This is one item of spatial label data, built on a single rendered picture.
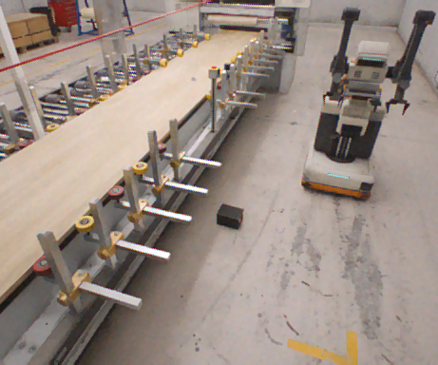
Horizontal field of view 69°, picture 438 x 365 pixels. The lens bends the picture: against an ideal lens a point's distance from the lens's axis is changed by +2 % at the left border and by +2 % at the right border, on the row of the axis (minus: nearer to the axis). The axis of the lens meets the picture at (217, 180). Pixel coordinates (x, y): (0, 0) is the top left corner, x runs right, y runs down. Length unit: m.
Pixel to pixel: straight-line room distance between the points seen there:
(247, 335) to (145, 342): 0.62
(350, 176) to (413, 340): 1.40
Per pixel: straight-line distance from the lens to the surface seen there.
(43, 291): 1.65
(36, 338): 1.63
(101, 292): 1.38
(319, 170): 3.13
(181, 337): 2.17
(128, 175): 1.53
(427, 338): 2.52
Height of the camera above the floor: 1.91
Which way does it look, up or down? 36 degrees down
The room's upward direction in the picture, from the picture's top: 1 degrees clockwise
